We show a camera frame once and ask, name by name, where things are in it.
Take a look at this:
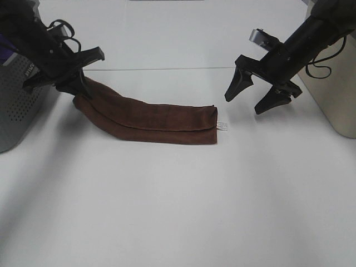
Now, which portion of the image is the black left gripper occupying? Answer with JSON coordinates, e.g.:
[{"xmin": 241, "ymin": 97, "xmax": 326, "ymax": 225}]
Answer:
[{"xmin": 22, "ymin": 47, "xmax": 105, "ymax": 99}]

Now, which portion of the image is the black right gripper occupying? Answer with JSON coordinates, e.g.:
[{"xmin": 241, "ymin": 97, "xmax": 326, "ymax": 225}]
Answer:
[{"xmin": 224, "ymin": 44, "xmax": 302, "ymax": 114}]

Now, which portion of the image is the brown microfiber towel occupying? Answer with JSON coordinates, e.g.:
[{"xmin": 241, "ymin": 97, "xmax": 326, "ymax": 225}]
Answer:
[{"xmin": 73, "ymin": 78, "xmax": 218, "ymax": 145}]

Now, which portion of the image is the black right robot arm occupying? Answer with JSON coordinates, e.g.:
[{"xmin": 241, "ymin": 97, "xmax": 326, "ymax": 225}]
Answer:
[{"xmin": 225, "ymin": 1, "xmax": 355, "ymax": 115}]

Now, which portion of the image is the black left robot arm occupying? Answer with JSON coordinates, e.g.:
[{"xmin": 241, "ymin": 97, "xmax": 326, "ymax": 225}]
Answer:
[{"xmin": 1, "ymin": 1, "xmax": 105, "ymax": 98}]

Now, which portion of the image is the grey perforated plastic basket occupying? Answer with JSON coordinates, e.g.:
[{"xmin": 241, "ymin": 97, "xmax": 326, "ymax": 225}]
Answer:
[{"xmin": 1, "ymin": 54, "xmax": 59, "ymax": 153}]

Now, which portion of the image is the purple cloth in basket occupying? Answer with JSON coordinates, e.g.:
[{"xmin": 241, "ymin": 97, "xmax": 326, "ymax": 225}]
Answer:
[{"xmin": 1, "ymin": 34, "xmax": 17, "ymax": 66}]

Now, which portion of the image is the beige plastic basket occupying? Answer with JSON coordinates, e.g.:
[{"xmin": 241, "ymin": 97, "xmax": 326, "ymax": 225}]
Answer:
[{"xmin": 296, "ymin": 0, "xmax": 356, "ymax": 139}]

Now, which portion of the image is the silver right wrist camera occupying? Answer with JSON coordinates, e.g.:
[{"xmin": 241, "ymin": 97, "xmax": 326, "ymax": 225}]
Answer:
[{"xmin": 249, "ymin": 28, "xmax": 281, "ymax": 51}]

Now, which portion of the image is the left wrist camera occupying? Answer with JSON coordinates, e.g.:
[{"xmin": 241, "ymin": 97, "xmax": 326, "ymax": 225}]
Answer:
[{"xmin": 48, "ymin": 23, "xmax": 75, "ymax": 39}]

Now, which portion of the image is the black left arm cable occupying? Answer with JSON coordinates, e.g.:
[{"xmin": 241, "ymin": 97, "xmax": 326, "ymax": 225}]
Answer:
[{"xmin": 46, "ymin": 19, "xmax": 83, "ymax": 53}]

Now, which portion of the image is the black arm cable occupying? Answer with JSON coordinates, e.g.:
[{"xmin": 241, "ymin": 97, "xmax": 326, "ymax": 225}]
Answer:
[
  {"xmin": 305, "ymin": 33, "xmax": 347, "ymax": 80},
  {"xmin": 46, "ymin": 19, "xmax": 83, "ymax": 53}
]

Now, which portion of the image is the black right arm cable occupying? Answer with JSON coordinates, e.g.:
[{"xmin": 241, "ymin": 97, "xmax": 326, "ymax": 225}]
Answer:
[{"xmin": 305, "ymin": 33, "xmax": 347, "ymax": 80}]

